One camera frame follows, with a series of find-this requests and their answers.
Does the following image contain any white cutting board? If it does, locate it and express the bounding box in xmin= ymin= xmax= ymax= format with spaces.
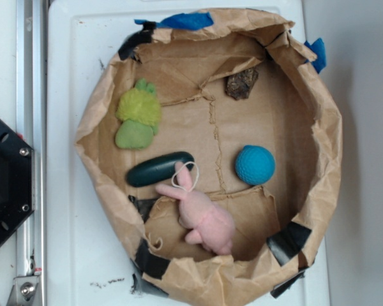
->
xmin=46 ymin=1 xmax=330 ymax=305

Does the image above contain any aluminium frame rail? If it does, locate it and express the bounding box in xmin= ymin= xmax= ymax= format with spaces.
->
xmin=7 ymin=1 xmax=49 ymax=305

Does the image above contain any blue dimpled ball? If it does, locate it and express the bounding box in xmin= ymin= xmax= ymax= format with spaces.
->
xmin=235 ymin=145 xmax=276 ymax=186

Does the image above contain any brown rough rock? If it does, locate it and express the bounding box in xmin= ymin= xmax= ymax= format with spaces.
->
xmin=225 ymin=67 xmax=259 ymax=100

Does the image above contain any pink plush bunny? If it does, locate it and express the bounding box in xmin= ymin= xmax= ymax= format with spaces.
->
xmin=156 ymin=161 xmax=236 ymax=255

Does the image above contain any dark green oval object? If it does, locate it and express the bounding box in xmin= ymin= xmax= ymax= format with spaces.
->
xmin=126 ymin=151 xmax=195 ymax=187

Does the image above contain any brown paper bag container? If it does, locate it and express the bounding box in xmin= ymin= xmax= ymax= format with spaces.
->
xmin=75 ymin=8 xmax=342 ymax=305

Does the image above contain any green plush animal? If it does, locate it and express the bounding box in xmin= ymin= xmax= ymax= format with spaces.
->
xmin=115 ymin=78 xmax=161 ymax=150

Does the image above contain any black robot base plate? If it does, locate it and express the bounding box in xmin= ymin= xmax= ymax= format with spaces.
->
xmin=0 ymin=119 xmax=33 ymax=247

